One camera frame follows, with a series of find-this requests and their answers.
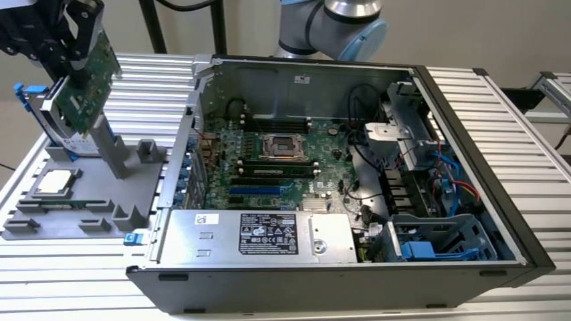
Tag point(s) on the black table corner cap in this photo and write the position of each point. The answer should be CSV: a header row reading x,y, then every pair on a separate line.
x,y
481,71

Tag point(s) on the blue expansion slot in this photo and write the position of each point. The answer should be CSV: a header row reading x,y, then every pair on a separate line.
x,y
257,190

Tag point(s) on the aluminium side table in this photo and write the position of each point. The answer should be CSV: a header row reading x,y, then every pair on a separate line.
x,y
556,85

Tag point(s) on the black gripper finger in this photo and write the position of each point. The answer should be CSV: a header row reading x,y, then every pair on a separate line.
x,y
35,40
85,33

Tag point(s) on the CPU socket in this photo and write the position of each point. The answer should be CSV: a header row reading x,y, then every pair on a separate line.
x,y
283,144

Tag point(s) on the grey metal drive cage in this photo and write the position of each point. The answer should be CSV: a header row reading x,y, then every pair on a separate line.
x,y
413,110

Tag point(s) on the grey parts rack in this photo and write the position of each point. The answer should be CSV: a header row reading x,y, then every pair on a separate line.
x,y
90,187

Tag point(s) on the graphics card with black shroud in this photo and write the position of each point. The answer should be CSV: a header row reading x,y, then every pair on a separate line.
x,y
90,100

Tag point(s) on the green motherboard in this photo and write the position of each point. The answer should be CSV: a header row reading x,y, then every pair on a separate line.
x,y
330,157

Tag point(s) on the coin battery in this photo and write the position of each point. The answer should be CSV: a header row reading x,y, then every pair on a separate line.
x,y
333,130

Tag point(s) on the silver CPU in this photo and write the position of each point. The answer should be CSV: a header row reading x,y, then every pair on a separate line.
x,y
54,182

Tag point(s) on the black expansion slot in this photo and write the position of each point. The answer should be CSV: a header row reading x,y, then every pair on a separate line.
x,y
257,181

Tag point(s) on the blue disk carrier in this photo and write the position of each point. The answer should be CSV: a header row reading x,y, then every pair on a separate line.
x,y
417,250

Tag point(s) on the black disk bay rack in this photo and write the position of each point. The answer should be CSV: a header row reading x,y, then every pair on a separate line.
x,y
400,192

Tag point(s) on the blue plastic latch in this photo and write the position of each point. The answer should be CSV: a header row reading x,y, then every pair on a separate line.
x,y
133,239

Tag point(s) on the RAM stick with white label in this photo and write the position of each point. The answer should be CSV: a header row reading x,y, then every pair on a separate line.
x,y
267,172

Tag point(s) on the silver power supply unit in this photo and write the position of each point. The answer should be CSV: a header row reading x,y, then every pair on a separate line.
x,y
223,240

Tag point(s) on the black stand pole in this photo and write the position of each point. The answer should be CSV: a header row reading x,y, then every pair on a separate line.
x,y
154,30
219,26

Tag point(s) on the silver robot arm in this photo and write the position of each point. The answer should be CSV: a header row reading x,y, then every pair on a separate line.
x,y
313,26

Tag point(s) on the hard disk in blue carrier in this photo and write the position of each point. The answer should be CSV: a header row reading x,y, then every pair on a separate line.
x,y
81,145

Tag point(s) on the small silver heatsink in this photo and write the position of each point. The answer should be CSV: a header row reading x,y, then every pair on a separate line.
x,y
317,204

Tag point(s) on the grey plastic disk bay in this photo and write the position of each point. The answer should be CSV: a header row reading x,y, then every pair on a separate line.
x,y
446,227

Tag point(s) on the silver metal bracket plate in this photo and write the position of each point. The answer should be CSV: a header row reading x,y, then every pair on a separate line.
x,y
386,131

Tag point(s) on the open black PC case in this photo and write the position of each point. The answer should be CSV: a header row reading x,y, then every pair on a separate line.
x,y
313,291

